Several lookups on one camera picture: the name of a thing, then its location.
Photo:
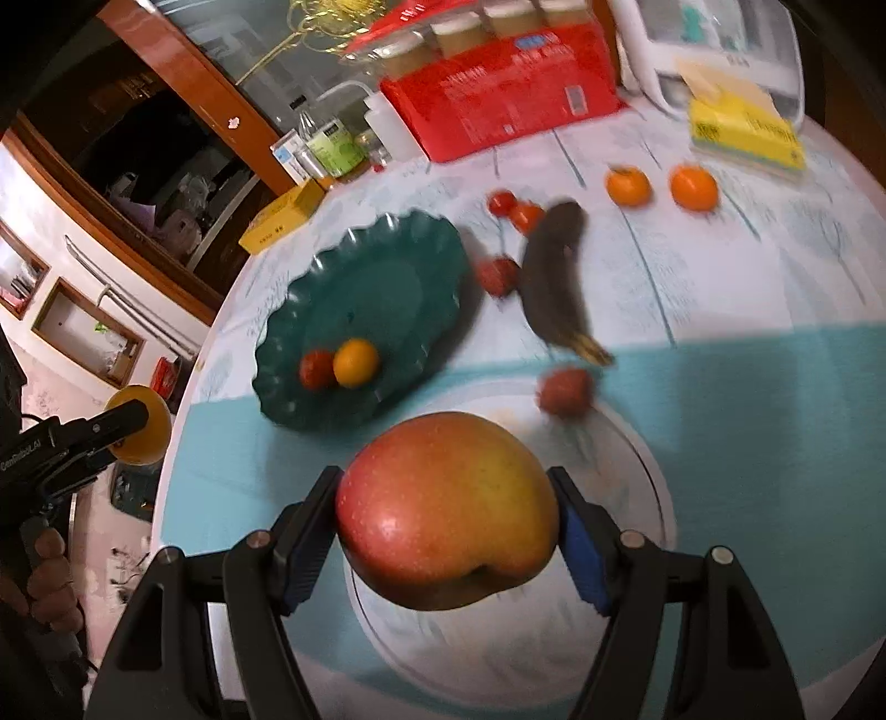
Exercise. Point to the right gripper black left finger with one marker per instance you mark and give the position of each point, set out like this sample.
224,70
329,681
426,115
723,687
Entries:
160,663

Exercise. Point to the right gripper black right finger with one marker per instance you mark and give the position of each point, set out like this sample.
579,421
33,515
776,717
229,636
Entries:
729,662

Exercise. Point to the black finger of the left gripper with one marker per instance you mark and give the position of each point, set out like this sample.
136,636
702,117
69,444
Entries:
88,436

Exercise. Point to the red cherry tomato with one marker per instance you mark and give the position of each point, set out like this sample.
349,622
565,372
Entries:
525,216
501,203
317,370

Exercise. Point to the small yellow tomato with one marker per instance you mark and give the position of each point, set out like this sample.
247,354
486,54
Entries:
355,363

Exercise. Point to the red yellow apple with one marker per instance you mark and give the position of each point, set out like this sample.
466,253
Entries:
445,510

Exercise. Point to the orange tangerine round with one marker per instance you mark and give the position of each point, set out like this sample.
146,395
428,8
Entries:
694,188

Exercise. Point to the orange tangerine with stem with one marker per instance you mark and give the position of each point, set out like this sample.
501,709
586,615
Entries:
628,187

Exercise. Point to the large yellow orange fruit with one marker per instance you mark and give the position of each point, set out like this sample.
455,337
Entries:
148,445

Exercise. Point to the person's left hand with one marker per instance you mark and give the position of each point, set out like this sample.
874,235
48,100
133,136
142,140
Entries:
49,596

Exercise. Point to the red lychee near banana stem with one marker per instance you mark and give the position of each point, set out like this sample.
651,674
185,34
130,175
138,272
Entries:
566,393

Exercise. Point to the yellow cardboard box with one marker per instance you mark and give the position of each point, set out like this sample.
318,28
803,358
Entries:
281,217

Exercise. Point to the small white blue box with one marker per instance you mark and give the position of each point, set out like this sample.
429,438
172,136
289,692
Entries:
284,151

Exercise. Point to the dark green scalloped plate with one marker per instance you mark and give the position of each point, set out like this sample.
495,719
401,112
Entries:
395,284

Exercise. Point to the green label bottle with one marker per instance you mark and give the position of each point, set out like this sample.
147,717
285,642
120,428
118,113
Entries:
336,149

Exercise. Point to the white squeeze bottle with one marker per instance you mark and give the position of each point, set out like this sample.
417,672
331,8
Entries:
390,129

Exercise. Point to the red lychee near plate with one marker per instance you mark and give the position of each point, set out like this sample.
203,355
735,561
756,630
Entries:
498,276

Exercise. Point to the red paper cup package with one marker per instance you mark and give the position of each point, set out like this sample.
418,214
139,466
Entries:
468,76

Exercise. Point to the yellow tissue pack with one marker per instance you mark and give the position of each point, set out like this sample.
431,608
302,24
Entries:
727,114

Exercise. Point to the white clear storage box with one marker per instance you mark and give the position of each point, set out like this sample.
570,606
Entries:
755,41

